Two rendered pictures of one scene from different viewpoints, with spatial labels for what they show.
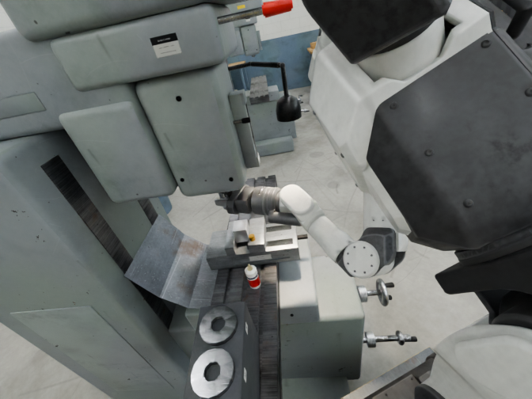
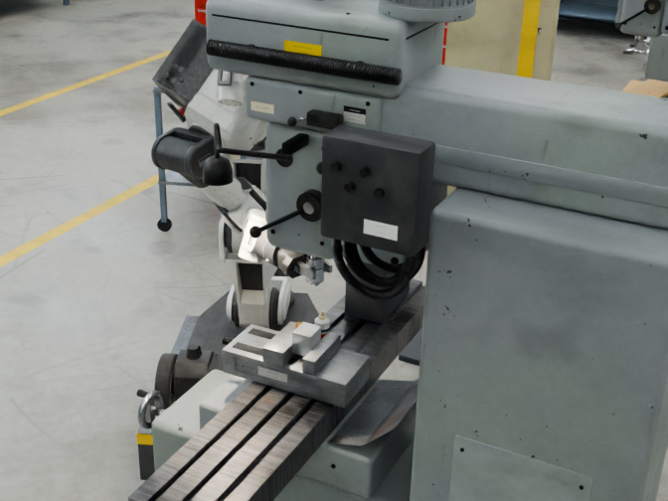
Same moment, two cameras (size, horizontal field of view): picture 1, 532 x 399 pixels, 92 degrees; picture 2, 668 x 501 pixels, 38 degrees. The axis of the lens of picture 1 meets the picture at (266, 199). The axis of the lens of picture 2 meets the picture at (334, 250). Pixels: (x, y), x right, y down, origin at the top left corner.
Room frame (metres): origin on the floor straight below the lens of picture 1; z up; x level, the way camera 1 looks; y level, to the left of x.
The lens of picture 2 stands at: (2.74, 0.81, 2.32)
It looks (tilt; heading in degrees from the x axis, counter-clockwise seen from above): 26 degrees down; 198
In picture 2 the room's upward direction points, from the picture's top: 2 degrees clockwise
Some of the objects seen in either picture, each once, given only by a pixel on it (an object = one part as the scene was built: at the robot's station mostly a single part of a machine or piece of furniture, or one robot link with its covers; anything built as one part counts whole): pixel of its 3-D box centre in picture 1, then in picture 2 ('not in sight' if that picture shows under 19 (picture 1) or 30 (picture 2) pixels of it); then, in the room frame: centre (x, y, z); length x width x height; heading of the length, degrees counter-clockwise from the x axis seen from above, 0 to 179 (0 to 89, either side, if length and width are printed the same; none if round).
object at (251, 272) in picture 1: (252, 275); (322, 328); (0.58, 0.10, 0.99); 0.04 x 0.04 x 0.11
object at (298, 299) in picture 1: (254, 280); (312, 416); (0.71, 0.12, 0.79); 0.50 x 0.35 x 0.12; 81
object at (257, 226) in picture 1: (257, 233); (286, 343); (0.74, 0.06, 1.02); 0.15 x 0.06 x 0.04; 172
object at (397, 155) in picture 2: not in sight; (375, 191); (1.09, 0.37, 1.62); 0.20 x 0.09 x 0.21; 81
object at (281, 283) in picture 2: not in sight; (258, 300); (-0.02, -0.33, 0.68); 0.21 x 0.20 x 0.13; 14
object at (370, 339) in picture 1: (389, 338); not in sight; (0.49, -0.38, 0.51); 0.22 x 0.06 x 0.06; 81
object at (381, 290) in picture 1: (373, 292); (161, 413); (0.64, -0.37, 0.63); 0.16 x 0.12 x 0.12; 81
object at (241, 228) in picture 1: (241, 230); (306, 339); (0.75, 0.12, 1.05); 0.06 x 0.05 x 0.06; 172
